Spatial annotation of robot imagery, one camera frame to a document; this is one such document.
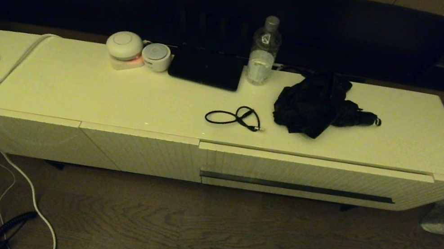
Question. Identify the white low cabinet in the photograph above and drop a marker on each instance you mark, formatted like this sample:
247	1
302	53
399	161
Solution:
118	92

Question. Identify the large white dome device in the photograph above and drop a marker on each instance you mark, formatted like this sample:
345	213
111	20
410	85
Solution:
124	44

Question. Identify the small white round speaker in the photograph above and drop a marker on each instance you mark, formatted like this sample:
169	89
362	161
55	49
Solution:
156	58

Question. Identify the black umbrella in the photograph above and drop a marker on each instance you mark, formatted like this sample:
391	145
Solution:
307	107

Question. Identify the white base with pink light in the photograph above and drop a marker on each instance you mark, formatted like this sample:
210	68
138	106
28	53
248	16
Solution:
127	65

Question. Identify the clear bottle with grey cap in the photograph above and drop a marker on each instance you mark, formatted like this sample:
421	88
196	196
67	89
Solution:
261	63

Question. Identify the black flat rectangular device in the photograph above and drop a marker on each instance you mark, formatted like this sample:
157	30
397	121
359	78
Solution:
206	69

